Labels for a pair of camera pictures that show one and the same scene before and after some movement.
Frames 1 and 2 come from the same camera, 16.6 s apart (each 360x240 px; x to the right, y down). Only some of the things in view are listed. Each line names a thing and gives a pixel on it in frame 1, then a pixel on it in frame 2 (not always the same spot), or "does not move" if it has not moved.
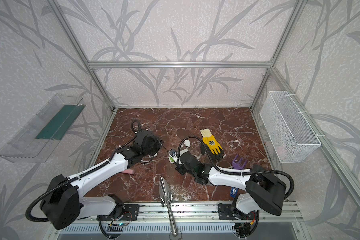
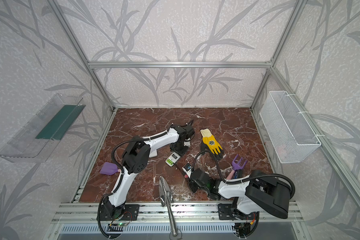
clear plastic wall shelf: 36,143 does not move
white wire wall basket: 291,138 does not move
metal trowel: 166,199 does not move
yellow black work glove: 215,150 does not move
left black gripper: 155,144 to 180,148
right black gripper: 183,157 to 193,178
